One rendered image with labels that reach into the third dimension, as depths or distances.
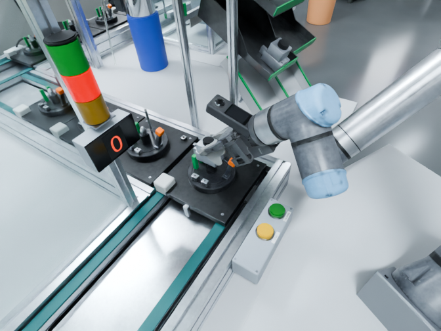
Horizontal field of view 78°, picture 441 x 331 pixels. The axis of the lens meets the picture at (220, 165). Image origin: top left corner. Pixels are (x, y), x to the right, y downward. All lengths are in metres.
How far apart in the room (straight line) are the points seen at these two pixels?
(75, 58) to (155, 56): 1.08
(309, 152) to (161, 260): 0.46
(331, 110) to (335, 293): 0.47
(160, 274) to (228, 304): 0.18
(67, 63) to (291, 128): 0.38
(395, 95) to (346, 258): 0.43
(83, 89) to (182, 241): 0.44
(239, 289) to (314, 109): 0.48
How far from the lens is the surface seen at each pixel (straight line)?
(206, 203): 0.75
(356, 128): 0.62
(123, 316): 0.72
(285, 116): 0.51
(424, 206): 1.04
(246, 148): 0.62
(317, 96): 0.48
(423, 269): 0.73
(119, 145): 0.62
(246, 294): 0.75
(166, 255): 0.75
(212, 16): 0.84
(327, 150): 0.50
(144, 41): 1.55
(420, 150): 2.68
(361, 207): 0.95
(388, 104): 0.63
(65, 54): 0.52
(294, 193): 0.92
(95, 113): 0.56
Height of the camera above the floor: 1.57
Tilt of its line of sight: 46 degrees down
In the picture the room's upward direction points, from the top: 4 degrees counter-clockwise
